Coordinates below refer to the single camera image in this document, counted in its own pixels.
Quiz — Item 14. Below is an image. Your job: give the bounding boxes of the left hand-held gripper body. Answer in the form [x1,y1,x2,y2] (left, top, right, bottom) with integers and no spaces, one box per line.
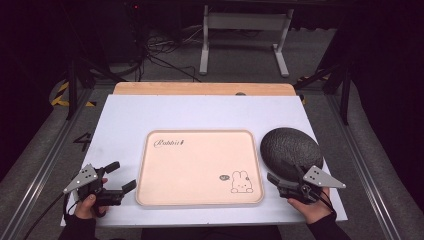
[63,163,124,207]

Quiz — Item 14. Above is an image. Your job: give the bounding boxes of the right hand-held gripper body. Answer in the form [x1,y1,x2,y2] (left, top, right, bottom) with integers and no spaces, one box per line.
[277,165,347,205]

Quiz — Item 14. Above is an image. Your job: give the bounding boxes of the black dimpled oval object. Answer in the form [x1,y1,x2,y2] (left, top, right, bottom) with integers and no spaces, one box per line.
[259,127,324,183]

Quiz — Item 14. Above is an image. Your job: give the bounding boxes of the pink tray with rabbit print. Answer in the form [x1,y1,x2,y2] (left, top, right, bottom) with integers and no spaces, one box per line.
[135,129,265,207]

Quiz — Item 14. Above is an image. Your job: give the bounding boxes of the person's left hand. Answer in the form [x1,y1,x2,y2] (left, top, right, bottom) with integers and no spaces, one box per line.
[74,178,110,220]

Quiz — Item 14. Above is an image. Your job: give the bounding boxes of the person's right hand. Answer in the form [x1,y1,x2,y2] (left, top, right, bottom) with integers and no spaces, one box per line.
[287,187,334,225]

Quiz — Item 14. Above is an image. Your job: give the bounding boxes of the white table board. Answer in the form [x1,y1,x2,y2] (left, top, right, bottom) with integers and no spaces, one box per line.
[60,94,348,228]

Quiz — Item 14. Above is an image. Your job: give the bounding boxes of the person's dark torso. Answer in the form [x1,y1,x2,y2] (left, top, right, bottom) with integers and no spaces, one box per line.
[140,225,284,240]

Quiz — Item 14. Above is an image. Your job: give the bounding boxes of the yellow black floor tape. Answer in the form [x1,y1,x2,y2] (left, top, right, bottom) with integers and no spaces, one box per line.
[297,73,331,105]
[49,80,98,108]

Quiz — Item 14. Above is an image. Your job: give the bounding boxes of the black tripod stand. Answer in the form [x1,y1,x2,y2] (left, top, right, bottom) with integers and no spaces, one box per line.
[64,56,128,122]
[293,59,353,126]

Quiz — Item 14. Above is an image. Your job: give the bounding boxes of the wooden table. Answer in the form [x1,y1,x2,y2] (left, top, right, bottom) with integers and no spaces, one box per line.
[113,82,297,97]

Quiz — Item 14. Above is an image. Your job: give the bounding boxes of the dark computer tower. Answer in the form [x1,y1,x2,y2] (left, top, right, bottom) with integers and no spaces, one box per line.
[108,0,149,64]

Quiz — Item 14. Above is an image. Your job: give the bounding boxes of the white metal stand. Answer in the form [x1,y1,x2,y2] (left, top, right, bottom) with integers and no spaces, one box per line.
[199,4,295,78]

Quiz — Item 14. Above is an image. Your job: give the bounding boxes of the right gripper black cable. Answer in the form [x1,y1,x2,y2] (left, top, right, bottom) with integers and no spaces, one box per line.
[313,189,338,218]

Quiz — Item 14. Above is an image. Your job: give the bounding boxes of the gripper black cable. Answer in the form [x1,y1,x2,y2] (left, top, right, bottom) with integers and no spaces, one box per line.
[22,191,81,240]
[313,189,338,218]

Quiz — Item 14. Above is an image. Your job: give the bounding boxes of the aluminium rail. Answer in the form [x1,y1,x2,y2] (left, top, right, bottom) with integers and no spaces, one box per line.
[324,93,403,240]
[0,87,96,240]

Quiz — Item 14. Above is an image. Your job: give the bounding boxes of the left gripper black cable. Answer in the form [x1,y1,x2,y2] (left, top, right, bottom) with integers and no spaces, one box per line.
[22,191,81,240]

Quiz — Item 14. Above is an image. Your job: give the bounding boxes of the black floor cables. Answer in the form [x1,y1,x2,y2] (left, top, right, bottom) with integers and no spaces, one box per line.
[141,24,203,83]

